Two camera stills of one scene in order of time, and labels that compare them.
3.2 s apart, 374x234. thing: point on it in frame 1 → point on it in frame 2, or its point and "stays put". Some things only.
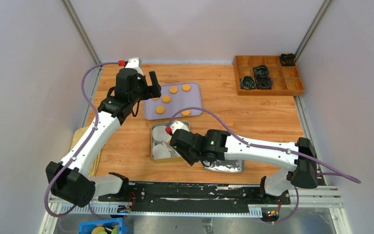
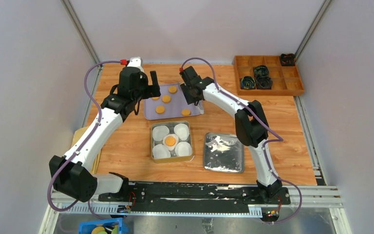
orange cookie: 173,89 stays put
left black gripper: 154,89 stays put
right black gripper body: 191,157 → 189,94
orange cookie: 186,113 stays put
